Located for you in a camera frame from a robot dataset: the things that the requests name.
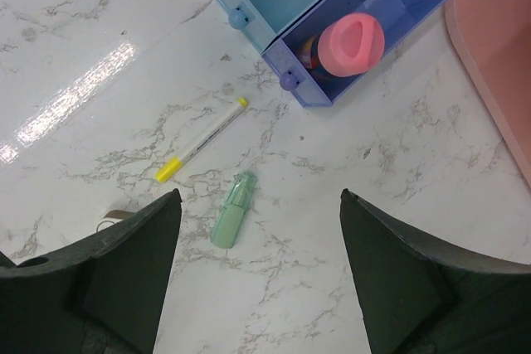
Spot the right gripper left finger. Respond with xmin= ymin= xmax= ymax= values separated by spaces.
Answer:
xmin=1 ymin=189 xmax=182 ymax=353

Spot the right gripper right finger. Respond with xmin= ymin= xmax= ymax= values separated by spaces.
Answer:
xmin=339 ymin=189 xmax=530 ymax=353

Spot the purple drawer bin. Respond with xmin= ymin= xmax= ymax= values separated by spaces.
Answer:
xmin=263 ymin=0 xmax=445 ymax=107

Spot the pink cap glue bottle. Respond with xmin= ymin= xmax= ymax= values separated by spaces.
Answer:
xmin=297 ymin=12 xmax=385 ymax=78

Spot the pink correction tape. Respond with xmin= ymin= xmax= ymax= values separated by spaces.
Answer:
xmin=95 ymin=210 xmax=134 ymax=232

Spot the green highlighter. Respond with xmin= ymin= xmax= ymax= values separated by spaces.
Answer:
xmin=211 ymin=172 xmax=257 ymax=250

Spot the yellow cap white pen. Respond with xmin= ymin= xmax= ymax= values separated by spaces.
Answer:
xmin=154 ymin=97 xmax=248 ymax=183

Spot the pink three tier shelf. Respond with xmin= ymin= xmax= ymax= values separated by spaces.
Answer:
xmin=445 ymin=0 xmax=530 ymax=180

